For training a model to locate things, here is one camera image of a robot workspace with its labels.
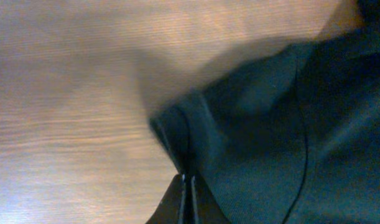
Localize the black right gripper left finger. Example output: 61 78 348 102
146 175 186 224

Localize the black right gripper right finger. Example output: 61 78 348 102
189 174 230 224

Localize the black polo shirt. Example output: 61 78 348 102
150 1 380 223

